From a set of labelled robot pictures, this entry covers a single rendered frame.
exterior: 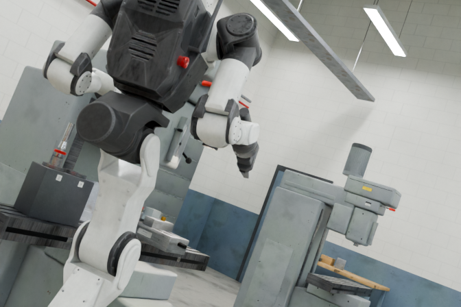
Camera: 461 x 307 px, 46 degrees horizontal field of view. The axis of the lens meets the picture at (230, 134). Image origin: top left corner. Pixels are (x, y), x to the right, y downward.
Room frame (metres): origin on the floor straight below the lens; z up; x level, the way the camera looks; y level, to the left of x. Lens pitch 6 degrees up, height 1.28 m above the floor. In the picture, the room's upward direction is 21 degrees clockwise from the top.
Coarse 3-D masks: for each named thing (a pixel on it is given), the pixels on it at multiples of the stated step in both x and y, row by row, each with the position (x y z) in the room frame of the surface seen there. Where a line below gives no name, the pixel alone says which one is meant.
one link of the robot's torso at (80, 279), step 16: (128, 256) 1.65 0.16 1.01; (64, 272) 1.70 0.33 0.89; (80, 272) 1.68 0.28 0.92; (96, 272) 1.71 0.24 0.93; (128, 272) 1.68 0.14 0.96; (64, 288) 1.65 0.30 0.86; (80, 288) 1.65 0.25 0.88; (96, 288) 1.64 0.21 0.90; (112, 288) 1.65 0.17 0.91; (64, 304) 1.62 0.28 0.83; (80, 304) 1.62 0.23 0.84; (96, 304) 1.66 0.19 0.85
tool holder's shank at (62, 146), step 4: (68, 124) 2.07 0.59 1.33; (72, 124) 2.06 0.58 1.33; (68, 128) 2.06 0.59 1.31; (72, 128) 2.07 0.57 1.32; (64, 132) 2.07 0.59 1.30; (68, 132) 2.06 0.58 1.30; (64, 136) 2.06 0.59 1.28; (68, 136) 2.07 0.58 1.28; (64, 140) 2.06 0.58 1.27; (68, 140) 2.07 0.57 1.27; (60, 144) 2.06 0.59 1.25; (64, 144) 2.06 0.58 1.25; (60, 148) 2.06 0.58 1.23; (64, 148) 2.07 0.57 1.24
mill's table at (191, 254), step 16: (0, 208) 1.94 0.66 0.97; (0, 224) 1.85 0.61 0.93; (16, 224) 1.89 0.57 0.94; (32, 224) 1.94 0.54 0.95; (48, 224) 1.99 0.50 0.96; (80, 224) 2.28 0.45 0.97; (16, 240) 1.91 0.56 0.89; (32, 240) 1.96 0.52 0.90; (48, 240) 2.01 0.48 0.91; (64, 240) 2.07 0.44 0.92; (144, 256) 2.45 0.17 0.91; (160, 256) 2.53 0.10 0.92; (176, 256) 2.63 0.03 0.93; (192, 256) 2.73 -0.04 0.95; (208, 256) 2.83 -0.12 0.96
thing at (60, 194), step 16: (32, 176) 2.04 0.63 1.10; (48, 176) 2.00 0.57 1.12; (64, 176) 2.05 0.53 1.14; (80, 176) 2.11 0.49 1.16; (32, 192) 2.01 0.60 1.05; (48, 192) 2.02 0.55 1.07; (64, 192) 2.07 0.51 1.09; (80, 192) 2.12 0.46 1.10; (16, 208) 2.05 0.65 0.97; (32, 208) 1.99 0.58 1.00; (48, 208) 2.04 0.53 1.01; (64, 208) 2.09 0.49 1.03; (80, 208) 2.14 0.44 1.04; (64, 224) 2.11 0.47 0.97
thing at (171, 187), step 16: (192, 144) 8.16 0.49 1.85; (192, 160) 8.27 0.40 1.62; (160, 176) 7.82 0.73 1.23; (176, 176) 8.10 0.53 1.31; (192, 176) 8.39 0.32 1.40; (160, 192) 7.91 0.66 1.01; (176, 192) 8.21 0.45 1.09; (144, 208) 7.77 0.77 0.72; (160, 208) 8.03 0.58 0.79; (176, 208) 8.32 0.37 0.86
